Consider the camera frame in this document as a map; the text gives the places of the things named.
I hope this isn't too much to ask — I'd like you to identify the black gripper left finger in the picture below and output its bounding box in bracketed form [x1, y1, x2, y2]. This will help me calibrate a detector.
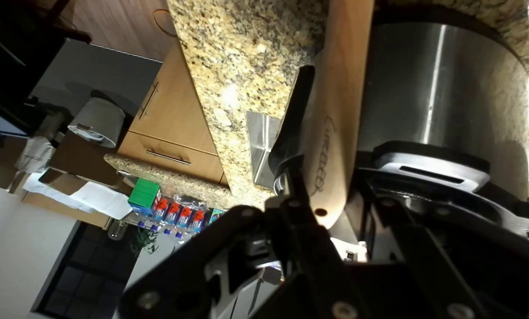
[117, 194, 362, 319]

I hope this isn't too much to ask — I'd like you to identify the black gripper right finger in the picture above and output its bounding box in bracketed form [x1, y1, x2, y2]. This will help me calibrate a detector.
[363, 192, 529, 319]

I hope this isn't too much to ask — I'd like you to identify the wooden spatula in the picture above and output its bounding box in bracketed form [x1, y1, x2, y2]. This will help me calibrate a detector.
[300, 0, 376, 231]

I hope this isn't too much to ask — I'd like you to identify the stainless steel sink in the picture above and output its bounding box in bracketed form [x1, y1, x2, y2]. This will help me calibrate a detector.
[244, 111, 285, 192]

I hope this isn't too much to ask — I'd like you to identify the red bottle pack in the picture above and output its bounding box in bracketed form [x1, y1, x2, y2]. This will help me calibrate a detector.
[152, 196, 211, 235]

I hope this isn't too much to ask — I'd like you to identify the green box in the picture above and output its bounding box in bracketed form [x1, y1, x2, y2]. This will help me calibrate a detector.
[126, 178, 163, 214]

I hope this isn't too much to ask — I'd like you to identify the stainless steel pressure cooker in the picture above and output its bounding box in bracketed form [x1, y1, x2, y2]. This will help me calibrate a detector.
[273, 4, 529, 206]

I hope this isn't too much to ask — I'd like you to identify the dark window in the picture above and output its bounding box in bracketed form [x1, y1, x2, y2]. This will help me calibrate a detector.
[31, 221, 154, 319]

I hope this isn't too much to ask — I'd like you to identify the open cardboard box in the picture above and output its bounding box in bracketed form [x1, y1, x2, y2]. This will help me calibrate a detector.
[19, 167, 136, 231]

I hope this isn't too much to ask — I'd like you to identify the white paper towel roll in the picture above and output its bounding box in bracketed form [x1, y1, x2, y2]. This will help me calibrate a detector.
[67, 97, 127, 151]

